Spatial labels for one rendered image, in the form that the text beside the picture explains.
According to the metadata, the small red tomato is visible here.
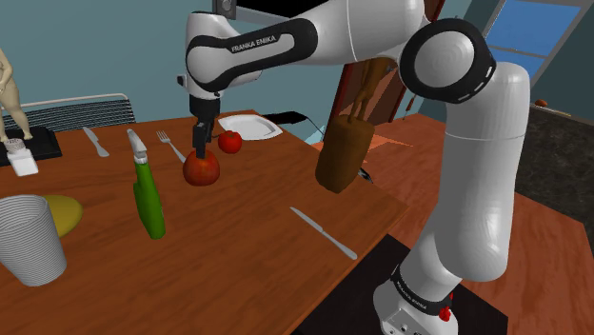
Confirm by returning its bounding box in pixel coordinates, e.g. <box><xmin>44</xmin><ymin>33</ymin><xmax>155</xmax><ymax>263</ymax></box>
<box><xmin>217</xmin><ymin>129</ymin><xmax>244</xmax><ymax>155</ymax></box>

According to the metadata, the white square plate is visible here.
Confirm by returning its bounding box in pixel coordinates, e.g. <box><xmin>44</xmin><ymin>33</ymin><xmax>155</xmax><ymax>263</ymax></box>
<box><xmin>217</xmin><ymin>113</ymin><xmax>284</xmax><ymax>142</ymax></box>

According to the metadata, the silver fork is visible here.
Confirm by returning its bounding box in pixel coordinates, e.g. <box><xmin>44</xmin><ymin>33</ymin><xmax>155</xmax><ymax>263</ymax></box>
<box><xmin>155</xmin><ymin>129</ymin><xmax>188</xmax><ymax>164</ymax></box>

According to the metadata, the large red tomato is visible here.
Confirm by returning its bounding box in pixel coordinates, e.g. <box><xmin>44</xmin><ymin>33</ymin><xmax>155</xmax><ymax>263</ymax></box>
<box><xmin>182</xmin><ymin>148</ymin><xmax>221</xmax><ymax>187</ymax></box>

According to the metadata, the green spray bottle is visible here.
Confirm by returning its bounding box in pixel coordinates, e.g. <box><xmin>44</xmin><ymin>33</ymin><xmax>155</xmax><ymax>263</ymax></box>
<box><xmin>126</xmin><ymin>128</ymin><xmax>168</xmax><ymax>241</ymax></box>

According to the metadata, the short silver knife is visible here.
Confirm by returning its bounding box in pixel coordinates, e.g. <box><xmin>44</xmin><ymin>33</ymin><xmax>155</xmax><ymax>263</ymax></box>
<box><xmin>82</xmin><ymin>126</ymin><xmax>111</xmax><ymax>158</ymax></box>

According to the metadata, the wooden table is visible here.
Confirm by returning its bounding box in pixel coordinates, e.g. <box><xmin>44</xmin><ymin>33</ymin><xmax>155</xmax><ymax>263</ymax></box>
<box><xmin>0</xmin><ymin>108</ymin><xmax>410</xmax><ymax>335</ymax></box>

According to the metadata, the yellow round plate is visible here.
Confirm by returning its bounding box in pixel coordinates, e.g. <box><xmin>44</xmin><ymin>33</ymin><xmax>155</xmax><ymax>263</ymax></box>
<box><xmin>43</xmin><ymin>194</ymin><xmax>85</xmax><ymax>239</ymax></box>

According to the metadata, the long silver knife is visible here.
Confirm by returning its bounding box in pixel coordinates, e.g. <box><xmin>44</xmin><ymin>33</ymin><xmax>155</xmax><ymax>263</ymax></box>
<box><xmin>288</xmin><ymin>206</ymin><xmax>359</xmax><ymax>262</ymax></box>

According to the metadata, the dark red door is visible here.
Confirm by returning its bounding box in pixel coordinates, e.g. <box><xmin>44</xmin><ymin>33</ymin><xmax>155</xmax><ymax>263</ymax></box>
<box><xmin>327</xmin><ymin>0</ymin><xmax>447</xmax><ymax>128</ymax></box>

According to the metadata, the white salt shaker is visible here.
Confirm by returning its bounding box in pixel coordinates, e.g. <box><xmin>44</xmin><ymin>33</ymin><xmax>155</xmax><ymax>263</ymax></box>
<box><xmin>4</xmin><ymin>137</ymin><xmax>40</xmax><ymax>178</ymax></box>

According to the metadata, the beige figure on black base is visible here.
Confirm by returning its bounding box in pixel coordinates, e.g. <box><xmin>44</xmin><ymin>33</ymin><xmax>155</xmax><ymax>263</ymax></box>
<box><xmin>0</xmin><ymin>48</ymin><xmax>63</xmax><ymax>168</ymax></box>

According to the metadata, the white ribbed cup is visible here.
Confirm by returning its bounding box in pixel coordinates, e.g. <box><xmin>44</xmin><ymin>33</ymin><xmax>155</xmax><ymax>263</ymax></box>
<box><xmin>0</xmin><ymin>194</ymin><xmax>68</xmax><ymax>287</ymax></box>

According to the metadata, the black robot stand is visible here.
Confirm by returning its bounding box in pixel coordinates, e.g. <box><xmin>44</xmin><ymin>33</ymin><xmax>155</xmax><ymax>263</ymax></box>
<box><xmin>289</xmin><ymin>233</ymin><xmax>509</xmax><ymax>335</ymax></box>

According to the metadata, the blue window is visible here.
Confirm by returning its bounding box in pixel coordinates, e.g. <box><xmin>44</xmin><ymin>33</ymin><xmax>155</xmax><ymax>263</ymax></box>
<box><xmin>481</xmin><ymin>0</ymin><xmax>583</xmax><ymax>81</ymax></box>

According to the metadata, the dark speckled counter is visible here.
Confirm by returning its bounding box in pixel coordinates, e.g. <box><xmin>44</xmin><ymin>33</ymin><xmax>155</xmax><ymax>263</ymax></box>
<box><xmin>513</xmin><ymin>103</ymin><xmax>594</xmax><ymax>254</ymax></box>

